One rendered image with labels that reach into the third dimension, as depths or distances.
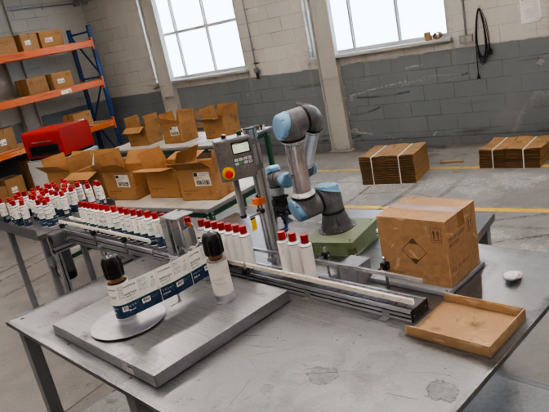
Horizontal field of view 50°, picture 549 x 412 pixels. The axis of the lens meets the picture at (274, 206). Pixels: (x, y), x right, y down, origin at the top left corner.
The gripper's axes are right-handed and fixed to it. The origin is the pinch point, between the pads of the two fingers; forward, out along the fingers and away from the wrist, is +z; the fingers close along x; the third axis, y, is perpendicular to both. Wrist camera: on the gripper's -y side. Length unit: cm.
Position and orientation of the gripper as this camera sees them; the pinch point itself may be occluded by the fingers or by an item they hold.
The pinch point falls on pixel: (282, 230)
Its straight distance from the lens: 312.7
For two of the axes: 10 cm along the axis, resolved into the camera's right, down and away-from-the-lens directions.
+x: 5.6, -3.5, 7.5
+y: 8.1, 0.1, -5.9
